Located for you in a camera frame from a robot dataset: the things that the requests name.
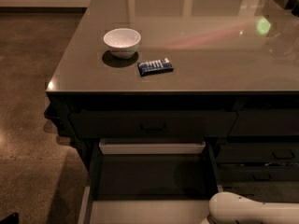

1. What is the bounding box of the dark drawer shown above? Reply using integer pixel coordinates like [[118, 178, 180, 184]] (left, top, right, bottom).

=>
[[230, 109, 299, 136], [78, 140, 222, 224], [69, 111, 237, 140], [218, 166, 299, 182], [216, 143, 299, 163]]

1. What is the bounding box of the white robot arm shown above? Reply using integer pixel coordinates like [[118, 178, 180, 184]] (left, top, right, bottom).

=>
[[200, 192, 299, 224]]

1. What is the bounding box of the dark drawer cabinet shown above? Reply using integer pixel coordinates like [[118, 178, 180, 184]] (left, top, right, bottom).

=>
[[43, 0, 299, 224]]

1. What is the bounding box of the blue snack packet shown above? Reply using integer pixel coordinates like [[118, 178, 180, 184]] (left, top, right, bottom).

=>
[[137, 58, 174, 77]]

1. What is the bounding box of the white ceramic bowl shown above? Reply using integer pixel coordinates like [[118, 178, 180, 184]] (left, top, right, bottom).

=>
[[103, 28, 141, 59]]

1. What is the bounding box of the dark object floor corner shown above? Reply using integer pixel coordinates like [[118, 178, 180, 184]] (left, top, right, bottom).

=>
[[0, 213, 19, 224]]

